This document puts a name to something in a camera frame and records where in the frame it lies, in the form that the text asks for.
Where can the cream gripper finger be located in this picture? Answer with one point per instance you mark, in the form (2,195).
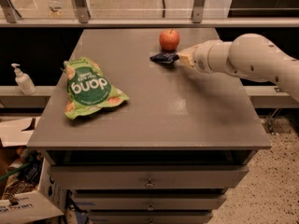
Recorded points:
(186,56)

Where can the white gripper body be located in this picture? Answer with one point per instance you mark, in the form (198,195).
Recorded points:
(201,59)

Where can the dark blue rxbar wrapper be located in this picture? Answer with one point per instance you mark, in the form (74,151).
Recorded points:
(164,57)

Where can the green chip bag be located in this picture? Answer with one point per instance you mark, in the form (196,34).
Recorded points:
(88,90)

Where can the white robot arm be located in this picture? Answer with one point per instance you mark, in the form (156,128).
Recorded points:
(250,56)

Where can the red apple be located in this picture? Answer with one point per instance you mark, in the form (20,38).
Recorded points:
(169,39)

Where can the grey drawer cabinet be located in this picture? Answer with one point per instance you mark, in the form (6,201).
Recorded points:
(192,134)

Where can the top drawer knob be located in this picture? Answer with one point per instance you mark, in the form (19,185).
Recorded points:
(149,184)

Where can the drawer knob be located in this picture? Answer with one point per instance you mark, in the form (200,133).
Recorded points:
(149,184)
(150,207)

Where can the middle drawer knob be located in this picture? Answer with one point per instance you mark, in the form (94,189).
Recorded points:
(150,207)

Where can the white pump bottle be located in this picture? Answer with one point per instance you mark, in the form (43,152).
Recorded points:
(24,82)

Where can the flat white cardboard sheet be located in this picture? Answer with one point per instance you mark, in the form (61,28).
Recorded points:
(17,132)

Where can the white cardboard box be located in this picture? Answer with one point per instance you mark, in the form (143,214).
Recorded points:
(28,191)

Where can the metal railing post right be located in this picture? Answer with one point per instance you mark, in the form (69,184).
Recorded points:
(198,11)

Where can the metal railing post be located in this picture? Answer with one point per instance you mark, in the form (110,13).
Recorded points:
(10,12)
(198,11)
(83,11)

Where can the metal railing post far left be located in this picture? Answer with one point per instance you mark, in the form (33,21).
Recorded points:
(10,12)

